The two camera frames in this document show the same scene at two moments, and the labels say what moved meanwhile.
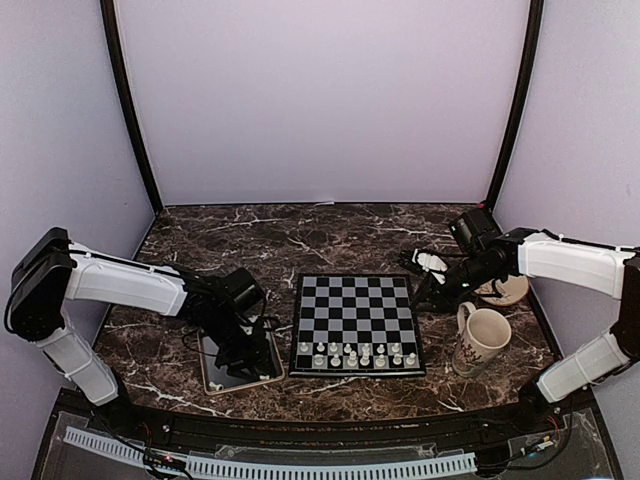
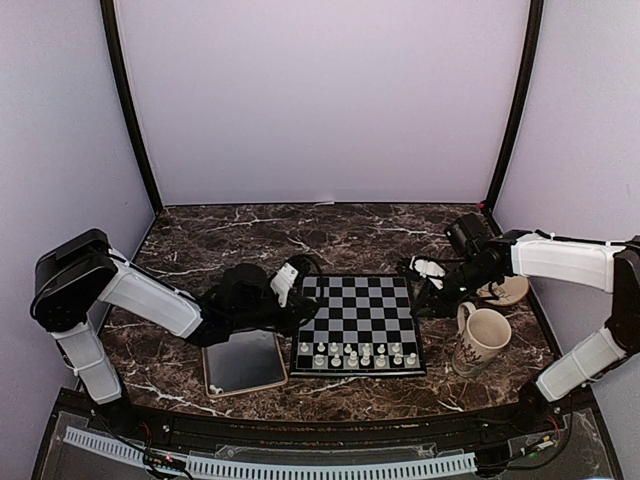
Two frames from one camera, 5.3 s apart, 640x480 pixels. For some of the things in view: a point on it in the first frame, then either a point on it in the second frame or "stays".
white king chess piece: x=365 y=360 stays
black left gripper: x=255 y=356 -> x=298 y=307
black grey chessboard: x=356 y=325 stays
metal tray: x=216 y=378 stays
